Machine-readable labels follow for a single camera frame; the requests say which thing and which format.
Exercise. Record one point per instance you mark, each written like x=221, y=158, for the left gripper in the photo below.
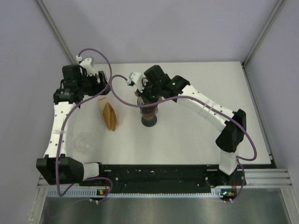
x=98, y=87

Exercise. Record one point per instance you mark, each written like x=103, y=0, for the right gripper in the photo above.
x=143, y=94

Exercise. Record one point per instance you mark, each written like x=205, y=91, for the grey plastic coffee dripper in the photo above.
x=143, y=105

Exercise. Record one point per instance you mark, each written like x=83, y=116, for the red rimmed coffee server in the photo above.
x=149, y=118

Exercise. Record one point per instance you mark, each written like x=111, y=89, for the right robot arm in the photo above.
x=229, y=123

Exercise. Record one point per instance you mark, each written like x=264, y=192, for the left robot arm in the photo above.
x=57, y=165

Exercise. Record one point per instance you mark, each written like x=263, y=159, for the clear glass dripper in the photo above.
x=84, y=143

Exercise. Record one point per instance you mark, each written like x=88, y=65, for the stack of brown filters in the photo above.
x=109, y=116

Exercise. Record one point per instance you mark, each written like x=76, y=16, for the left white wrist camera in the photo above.
x=87, y=63

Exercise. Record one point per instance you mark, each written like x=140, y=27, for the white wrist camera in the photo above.
x=87, y=63
x=135, y=79

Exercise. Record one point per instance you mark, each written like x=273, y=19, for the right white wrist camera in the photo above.
x=135, y=79

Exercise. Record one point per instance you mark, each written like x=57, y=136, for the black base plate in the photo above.
x=159, y=179

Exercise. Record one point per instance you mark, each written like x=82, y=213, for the grey cable duct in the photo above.
x=98, y=193

